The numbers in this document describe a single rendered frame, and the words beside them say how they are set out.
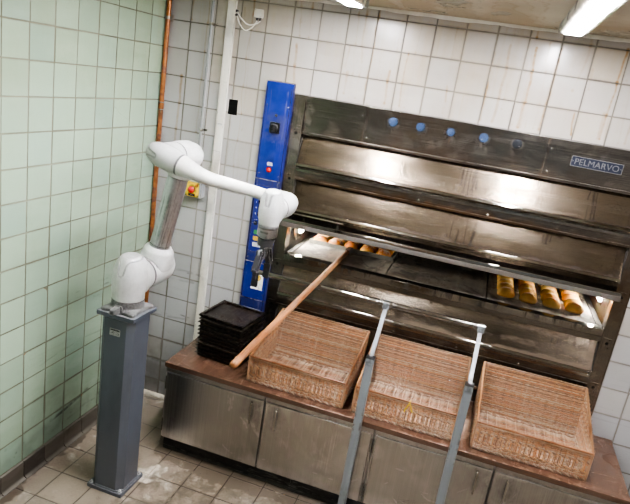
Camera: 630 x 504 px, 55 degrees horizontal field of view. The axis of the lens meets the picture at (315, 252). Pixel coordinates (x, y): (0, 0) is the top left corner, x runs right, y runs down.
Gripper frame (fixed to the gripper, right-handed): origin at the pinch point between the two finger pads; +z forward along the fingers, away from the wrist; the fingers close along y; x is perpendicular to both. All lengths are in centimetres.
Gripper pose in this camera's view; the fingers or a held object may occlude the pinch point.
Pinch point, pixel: (259, 279)
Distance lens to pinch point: 270.4
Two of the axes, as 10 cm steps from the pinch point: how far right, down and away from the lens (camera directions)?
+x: 9.4, 2.5, -2.3
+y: -2.9, 2.5, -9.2
